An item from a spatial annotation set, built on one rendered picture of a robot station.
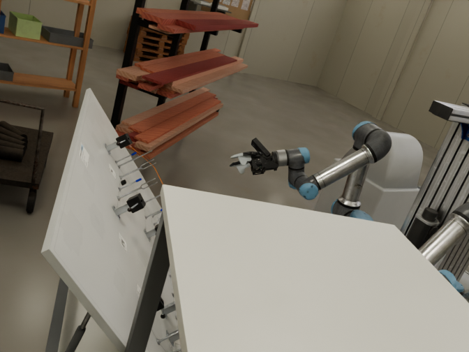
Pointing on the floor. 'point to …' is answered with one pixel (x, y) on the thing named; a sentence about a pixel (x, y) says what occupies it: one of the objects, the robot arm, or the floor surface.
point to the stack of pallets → (154, 45)
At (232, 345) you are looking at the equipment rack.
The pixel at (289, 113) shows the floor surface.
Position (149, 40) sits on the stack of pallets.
